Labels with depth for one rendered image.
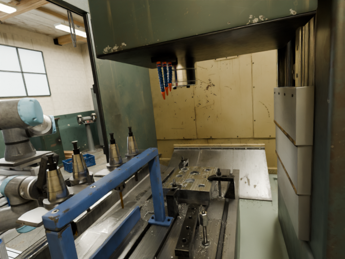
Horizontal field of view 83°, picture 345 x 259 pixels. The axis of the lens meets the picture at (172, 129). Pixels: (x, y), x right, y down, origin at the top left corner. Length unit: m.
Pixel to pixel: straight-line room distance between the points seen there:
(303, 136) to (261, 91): 1.25
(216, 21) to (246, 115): 1.40
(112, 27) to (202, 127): 1.45
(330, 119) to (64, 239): 0.65
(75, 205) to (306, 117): 0.66
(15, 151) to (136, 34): 1.00
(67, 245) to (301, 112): 0.68
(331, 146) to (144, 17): 0.63
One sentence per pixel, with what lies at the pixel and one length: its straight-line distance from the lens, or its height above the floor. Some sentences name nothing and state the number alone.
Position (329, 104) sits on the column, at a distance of 0.61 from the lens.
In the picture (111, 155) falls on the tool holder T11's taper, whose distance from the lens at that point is 0.67.
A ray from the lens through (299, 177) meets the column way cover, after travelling 0.76.
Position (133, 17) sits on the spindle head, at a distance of 0.71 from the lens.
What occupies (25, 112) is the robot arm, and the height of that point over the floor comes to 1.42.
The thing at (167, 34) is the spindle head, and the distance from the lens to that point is 0.65.
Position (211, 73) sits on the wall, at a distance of 1.95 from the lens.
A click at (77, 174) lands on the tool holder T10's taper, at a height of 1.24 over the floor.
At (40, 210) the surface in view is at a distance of 0.53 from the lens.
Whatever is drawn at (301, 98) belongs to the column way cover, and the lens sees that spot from 0.70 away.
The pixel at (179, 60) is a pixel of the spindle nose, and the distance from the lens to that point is 0.89.
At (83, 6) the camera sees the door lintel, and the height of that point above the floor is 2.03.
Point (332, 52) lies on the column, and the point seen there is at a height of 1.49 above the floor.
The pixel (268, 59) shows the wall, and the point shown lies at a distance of 1.94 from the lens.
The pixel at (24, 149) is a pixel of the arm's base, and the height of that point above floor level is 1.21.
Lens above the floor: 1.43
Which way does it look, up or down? 10 degrees down
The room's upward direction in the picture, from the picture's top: 6 degrees counter-clockwise
